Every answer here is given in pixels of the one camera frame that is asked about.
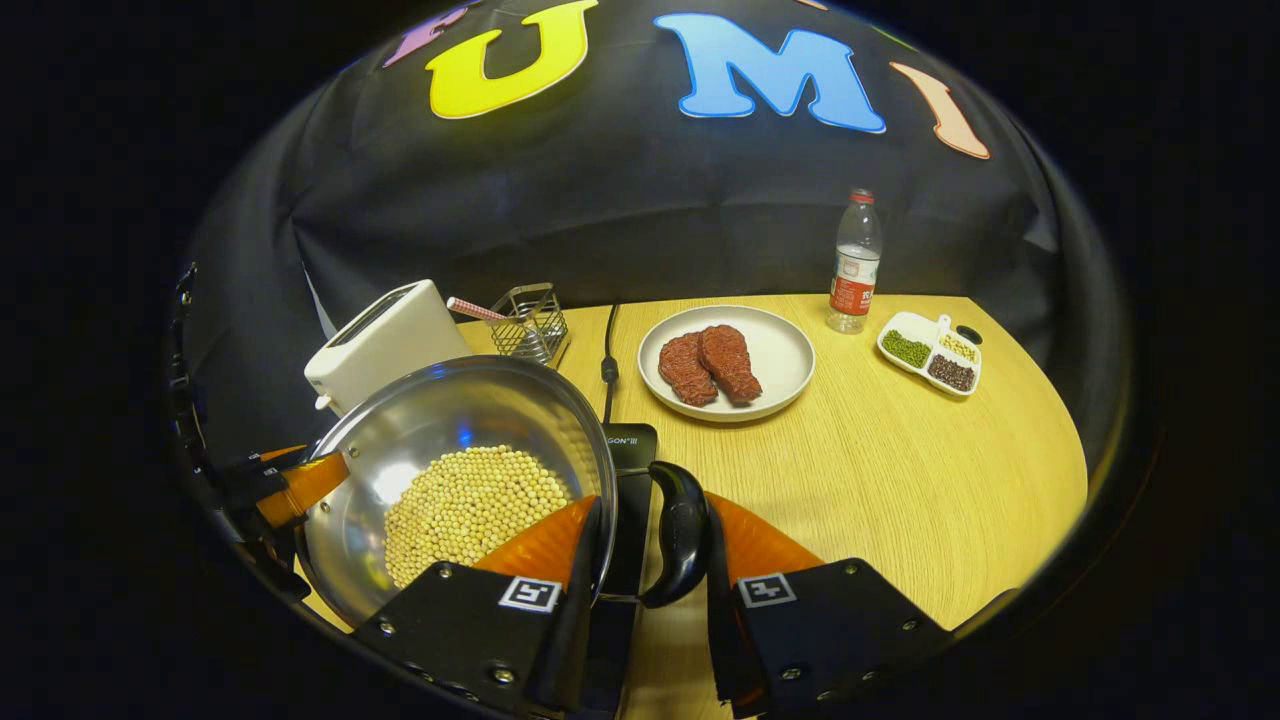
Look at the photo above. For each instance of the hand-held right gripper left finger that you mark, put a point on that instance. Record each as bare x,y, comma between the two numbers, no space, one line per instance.
570,650

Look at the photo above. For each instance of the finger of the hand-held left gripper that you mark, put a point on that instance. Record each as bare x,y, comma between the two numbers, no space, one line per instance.
310,485
275,456

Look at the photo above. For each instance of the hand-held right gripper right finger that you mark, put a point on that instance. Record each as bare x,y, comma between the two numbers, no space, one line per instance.
722,640

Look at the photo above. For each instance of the stainless steel pot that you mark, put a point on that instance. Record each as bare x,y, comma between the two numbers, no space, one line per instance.
450,410

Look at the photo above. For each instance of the black induction cooktop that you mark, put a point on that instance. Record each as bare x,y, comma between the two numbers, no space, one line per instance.
630,450

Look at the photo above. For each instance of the pile of soybeans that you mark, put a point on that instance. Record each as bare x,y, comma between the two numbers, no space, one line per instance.
470,510

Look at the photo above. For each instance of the white toaster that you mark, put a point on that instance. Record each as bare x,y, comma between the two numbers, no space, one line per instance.
390,340

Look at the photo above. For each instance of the pink striped stick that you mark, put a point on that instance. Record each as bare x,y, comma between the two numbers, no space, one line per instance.
472,308

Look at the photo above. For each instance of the white round plate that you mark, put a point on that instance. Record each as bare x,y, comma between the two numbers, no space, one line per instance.
782,350

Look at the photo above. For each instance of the pile of green beans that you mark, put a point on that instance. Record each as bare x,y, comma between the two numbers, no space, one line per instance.
906,348

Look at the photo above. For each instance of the pile of dark beans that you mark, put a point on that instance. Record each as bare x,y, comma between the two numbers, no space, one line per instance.
951,373

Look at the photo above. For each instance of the white divided dish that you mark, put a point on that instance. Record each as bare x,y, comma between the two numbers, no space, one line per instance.
915,322

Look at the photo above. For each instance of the pile of pale beans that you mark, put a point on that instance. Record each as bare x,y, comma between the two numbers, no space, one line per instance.
959,347

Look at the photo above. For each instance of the clear plastic water bottle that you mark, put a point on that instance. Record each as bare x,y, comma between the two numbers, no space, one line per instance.
855,280

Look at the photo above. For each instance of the black backdrop cloth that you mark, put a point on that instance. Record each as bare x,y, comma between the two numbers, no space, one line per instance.
650,200

